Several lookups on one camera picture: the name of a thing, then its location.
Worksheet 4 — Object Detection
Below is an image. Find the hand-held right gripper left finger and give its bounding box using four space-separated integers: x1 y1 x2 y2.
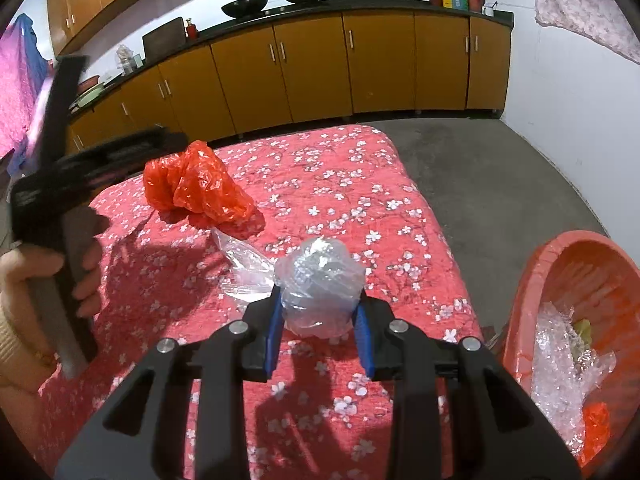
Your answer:
52 285 284 480

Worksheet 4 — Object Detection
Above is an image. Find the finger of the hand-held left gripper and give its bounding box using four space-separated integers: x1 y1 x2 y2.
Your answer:
87 127 189 187

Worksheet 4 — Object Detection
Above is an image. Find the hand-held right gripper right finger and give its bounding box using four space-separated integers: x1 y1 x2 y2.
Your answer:
354 295 583 480

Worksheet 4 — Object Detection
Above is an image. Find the red dotted plastic bag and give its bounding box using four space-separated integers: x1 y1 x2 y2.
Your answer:
143 141 265 241

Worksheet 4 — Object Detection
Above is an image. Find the clear plastic bag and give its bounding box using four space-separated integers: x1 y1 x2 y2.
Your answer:
274 236 366 337
210 227 286 306

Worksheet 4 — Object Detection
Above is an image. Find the red plastic basket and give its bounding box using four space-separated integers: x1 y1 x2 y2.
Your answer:
500 230 640 480

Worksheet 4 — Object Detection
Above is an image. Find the person's left forearm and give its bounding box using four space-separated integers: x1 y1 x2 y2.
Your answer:
0 285 62 461

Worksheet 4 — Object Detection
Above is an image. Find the person's left hand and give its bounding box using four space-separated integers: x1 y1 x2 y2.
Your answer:
0 239 106 318

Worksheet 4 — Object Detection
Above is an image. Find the flat clear plastic bag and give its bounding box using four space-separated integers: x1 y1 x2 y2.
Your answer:
210 227 286 306

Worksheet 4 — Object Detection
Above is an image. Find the clear bagged jar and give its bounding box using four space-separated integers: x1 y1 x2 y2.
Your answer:
116 45 141 73

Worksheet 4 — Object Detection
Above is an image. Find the pink patterned hanging cloth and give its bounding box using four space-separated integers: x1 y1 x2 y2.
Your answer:
0 25 51 161

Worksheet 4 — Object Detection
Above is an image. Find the dark cutting board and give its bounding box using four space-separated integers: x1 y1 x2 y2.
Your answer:
142 16 187 63

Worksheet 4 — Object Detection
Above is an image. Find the blue hanging garment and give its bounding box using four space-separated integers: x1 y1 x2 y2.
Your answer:
12 12 53 91

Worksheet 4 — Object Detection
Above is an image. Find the red floral blanket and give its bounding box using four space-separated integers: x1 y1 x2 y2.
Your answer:
37 124 483 480

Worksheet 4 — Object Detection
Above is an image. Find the wooden base cabinet run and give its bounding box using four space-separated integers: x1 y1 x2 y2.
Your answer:
65 10 513 153

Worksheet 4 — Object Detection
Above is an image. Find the black kitchen countertop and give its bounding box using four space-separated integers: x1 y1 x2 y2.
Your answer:
70 0 515 111

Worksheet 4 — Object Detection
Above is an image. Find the pink floral hanging cloth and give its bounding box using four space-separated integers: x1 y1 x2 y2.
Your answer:
531 0 640 65

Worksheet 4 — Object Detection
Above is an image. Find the black wok with handle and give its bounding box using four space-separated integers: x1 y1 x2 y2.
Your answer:
221 0 269 18

